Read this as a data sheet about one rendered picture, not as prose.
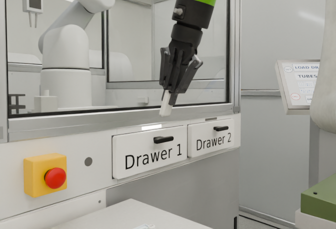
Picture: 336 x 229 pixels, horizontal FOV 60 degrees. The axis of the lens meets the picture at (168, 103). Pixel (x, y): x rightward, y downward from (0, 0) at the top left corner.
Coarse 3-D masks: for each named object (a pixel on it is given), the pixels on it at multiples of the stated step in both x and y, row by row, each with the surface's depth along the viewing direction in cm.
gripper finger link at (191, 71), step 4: (196, 60) 68; (192, 64) 69; (196, 64) 69; (200, 64) 70; (188, 68) 70; (192, 68) 70; (196, 68) 71; (188, 72) 70; (192, 72) 71; (184, 76) 71; (188, 76) 71; (192, 76) 72; (184, 80) 71; (188, 80) 72; (180, 84) 72; (184, 84) 72; (188, 84) 73; (180, 88) 72; (184, 88) 73; (176, 92) 73; (184, 92) 74
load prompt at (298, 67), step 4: (292, 64) 144; (296, 64) 144; (300, 64) 144; (304, 64) 144; (308, 64) 144; (312, 64) 143; (316, 64) 143; (296, 68) 143; (300, 68) 142; (304, 68) 142; (308, 68) 142; (312, 68) 142; (316, 68) 142
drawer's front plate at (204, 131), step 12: (216, 120) 111; (228, 120) 115; (192, 132) 97; (204, 132) 103; (216, 132) 108; (228, 132) 115; (192, 144) 97; (204, 144) 103; (216, 144) 109; (228, 144) 116; (192, 156) 98
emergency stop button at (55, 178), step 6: (54, 168) 56; (60, 168) 57; (48, 174) 55; (54, 174) 55; (60, 174) 56; (48, 180) 55; (54, 180) 55; (60, 180) 56; (48, 186) 55; (54, 186) 55
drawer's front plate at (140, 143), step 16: (176, 128) 91; (112, 144) 74; (128, 144) 76; (144, 144) 81; (160, 144) 85; (176, 144) 91; (112, 160) 74; (128, 160) 76; (144, 160) 81; (160, 160) 86; (176, 160) 91
